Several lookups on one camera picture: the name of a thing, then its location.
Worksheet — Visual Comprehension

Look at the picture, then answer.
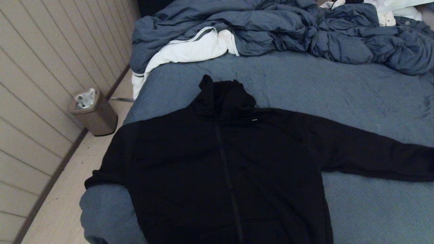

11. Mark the black zip hoodie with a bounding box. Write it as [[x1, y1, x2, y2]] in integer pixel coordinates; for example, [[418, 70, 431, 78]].
[[84, 75, 434, 244]]

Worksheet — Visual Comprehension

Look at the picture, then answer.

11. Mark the crumpled blue duvet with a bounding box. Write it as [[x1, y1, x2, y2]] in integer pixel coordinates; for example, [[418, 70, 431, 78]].
[[130, 0, 434, 77]]

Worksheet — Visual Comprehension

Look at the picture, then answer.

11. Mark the beige trash bin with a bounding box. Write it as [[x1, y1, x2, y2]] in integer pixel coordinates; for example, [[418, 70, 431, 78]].
[[69, 89, 118, 137]]

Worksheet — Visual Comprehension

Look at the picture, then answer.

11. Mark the blue bed sheet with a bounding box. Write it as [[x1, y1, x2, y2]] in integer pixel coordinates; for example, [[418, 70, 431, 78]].
[[79, 51, 434, 244]]

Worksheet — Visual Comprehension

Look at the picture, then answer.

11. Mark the dark headboard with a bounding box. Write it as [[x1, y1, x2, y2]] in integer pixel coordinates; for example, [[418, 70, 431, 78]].
[[137, 0, 177, 17]]

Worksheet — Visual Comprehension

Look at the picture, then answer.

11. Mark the white plastic bin bag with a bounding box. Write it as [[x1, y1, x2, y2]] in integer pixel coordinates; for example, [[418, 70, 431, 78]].
[[75, 88, 96, 109]]

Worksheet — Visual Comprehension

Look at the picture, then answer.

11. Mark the cream crumpled garment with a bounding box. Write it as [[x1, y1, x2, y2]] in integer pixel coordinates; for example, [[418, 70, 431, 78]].
[[319, 0, 397, 27]]

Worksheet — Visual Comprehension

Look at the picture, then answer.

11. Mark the white pillow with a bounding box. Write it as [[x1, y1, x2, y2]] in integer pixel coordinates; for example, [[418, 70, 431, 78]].
[[364, 0, 434, 21]]

